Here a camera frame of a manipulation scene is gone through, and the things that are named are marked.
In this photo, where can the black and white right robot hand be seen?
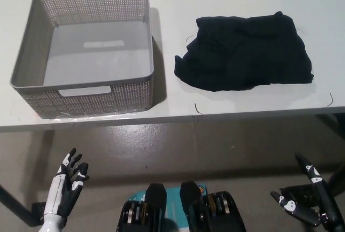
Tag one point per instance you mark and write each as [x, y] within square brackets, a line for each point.
[314, 174]

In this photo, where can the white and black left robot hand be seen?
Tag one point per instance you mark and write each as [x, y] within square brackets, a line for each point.
[58, 188]

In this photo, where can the black t-shirt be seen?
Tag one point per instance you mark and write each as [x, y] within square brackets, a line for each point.
[242, 54]

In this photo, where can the black ribbed robot body block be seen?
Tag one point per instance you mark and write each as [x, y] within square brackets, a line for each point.
[221, 215]
[155, 197]

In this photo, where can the grey perforated plastic basket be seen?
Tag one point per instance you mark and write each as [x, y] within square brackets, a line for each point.
[81, 64]

